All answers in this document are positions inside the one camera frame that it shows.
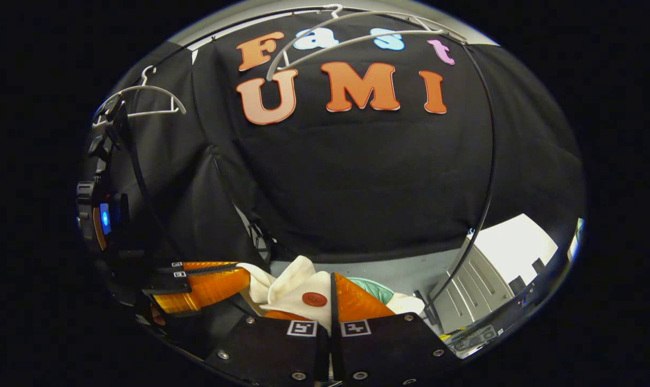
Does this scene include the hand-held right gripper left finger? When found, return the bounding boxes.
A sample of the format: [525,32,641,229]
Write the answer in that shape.
[204,309,331,387]

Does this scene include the grey cabinet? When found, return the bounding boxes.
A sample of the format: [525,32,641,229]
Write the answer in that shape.
[430,236,517,335]

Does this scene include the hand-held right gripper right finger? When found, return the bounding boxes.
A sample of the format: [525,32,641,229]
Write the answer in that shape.
[330,272,461,387]

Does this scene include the white plastic clothes hanger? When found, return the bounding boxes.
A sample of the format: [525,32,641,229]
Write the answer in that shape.
[266,4,468,82]
[91,66,187,127]

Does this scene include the cream button-up shirt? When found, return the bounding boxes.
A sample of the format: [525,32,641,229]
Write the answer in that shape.
[236,255,427,329]

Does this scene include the black clothes rack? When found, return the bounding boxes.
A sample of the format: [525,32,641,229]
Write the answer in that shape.
[185,5,496,319]

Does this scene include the black backdrop cloth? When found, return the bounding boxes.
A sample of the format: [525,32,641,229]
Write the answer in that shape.
[81,13,586,269]

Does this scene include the green laundry hamper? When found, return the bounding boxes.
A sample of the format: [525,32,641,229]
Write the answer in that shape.
[346,277,395,305]

